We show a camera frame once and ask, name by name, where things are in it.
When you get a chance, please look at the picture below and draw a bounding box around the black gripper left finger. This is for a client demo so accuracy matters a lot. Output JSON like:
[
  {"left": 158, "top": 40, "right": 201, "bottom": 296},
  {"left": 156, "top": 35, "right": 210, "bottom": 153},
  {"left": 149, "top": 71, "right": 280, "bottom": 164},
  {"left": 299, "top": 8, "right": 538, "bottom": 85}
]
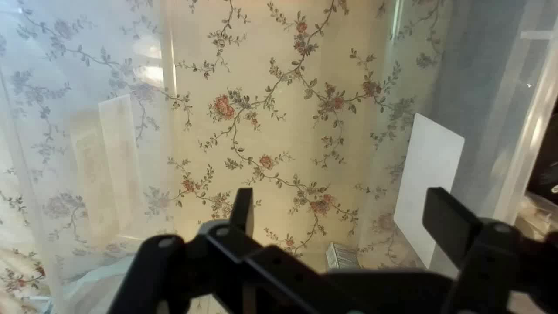
[{"left": 229, "top": 188, "right": 252, "bottom": 235}]

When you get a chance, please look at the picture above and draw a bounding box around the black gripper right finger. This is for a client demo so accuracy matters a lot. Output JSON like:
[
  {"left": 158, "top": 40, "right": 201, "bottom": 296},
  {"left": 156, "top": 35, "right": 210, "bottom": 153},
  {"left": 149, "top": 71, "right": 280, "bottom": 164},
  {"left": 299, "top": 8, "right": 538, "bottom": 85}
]
[{"left": 421, "top": 186, "right": 482, "bottom": 267}]

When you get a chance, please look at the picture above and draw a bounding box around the small white ribbed item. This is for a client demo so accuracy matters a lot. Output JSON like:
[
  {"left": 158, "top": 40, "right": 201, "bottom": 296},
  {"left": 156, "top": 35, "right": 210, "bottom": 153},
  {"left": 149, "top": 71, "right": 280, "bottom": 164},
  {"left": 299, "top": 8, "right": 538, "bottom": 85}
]
[{"left": 325, "top": 242, "right": 358, "bottom": 268}]

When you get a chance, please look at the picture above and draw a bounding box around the floral bed sheet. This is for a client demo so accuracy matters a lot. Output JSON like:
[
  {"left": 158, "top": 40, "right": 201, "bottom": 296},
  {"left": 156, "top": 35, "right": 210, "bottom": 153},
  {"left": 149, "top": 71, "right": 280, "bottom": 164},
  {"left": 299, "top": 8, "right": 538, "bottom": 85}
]
[{"left": 0, "top": 0, "right": 451, "bottom": 314}]

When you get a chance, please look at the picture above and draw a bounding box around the clear front plastic bin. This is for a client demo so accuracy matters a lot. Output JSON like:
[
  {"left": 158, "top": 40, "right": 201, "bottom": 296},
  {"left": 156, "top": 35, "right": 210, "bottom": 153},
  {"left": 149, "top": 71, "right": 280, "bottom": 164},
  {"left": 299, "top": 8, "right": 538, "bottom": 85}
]
[{"left": 0, "top": 0, "right": 555, "bottom": 314}]

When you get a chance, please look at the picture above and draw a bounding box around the clear plastic bin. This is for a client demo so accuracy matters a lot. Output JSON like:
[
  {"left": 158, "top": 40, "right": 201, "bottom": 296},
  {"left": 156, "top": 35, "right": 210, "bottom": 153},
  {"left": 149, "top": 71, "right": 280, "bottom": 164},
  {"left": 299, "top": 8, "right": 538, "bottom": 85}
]
[
  {"left": 451, "top": 0, "right": 558, "bottom": 228},
  {"left": 0, "top": 0, "right": 555, "bottom": 314}
]

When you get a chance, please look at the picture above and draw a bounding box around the clear rear plastic bin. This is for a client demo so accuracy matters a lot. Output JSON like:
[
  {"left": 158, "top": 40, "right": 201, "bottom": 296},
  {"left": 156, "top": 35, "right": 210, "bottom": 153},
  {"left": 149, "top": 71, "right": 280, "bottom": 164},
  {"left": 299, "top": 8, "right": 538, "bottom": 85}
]
[{"left": 451, "top": 0, "right": 558, "bottom": 228}]

